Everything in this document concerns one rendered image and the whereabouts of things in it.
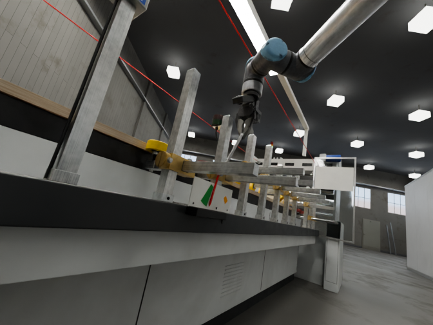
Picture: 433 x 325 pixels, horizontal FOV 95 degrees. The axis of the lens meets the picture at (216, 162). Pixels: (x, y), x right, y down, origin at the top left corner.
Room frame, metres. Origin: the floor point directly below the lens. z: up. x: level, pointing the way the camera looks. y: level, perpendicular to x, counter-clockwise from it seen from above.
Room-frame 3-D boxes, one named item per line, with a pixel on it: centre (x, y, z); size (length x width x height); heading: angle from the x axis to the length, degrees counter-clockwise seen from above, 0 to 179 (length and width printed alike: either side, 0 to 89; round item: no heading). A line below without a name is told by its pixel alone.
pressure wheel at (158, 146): (0.73, 0.23, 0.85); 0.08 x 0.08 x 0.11
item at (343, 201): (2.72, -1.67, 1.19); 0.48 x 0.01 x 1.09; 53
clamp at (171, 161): (0.63, 0.12, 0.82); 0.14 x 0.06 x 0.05; 143
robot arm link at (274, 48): (0.67, -0.13, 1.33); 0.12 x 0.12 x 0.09; 16
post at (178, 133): (0.61, 0.14, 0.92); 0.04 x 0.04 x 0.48; 53
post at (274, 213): (1.41, -0.47, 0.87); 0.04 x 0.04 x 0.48; 53
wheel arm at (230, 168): (0.61, 0.07, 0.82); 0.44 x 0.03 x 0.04; 53
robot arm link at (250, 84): (0.78, -0.09, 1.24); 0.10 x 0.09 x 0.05; 52
